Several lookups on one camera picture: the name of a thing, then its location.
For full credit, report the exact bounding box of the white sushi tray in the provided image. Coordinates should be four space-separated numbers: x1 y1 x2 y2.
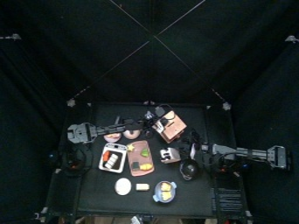
98 142 129 174

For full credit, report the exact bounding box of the white rice sushi piece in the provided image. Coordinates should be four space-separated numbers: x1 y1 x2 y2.
105 153 119 170

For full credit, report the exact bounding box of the black toy frying pan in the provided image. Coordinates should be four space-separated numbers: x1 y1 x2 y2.
179 157 202 182

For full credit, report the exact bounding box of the pink cutting board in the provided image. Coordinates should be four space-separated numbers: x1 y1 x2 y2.
126 139 155 178

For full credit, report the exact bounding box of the yellow toy food piece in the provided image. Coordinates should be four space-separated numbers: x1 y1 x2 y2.
139 163 155 172

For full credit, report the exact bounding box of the blue toy pot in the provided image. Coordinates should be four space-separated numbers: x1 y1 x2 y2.
153 180 179 204

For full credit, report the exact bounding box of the pale yellow butter block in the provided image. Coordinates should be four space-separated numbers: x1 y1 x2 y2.
135 183 151 192

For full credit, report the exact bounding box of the white printed label sticker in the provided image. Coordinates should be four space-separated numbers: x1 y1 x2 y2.
217 186 245 214

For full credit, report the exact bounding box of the white round plate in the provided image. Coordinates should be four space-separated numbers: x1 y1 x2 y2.
115 178 134 196

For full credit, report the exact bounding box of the black looped cable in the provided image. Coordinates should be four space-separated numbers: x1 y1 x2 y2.
154 103 178 121

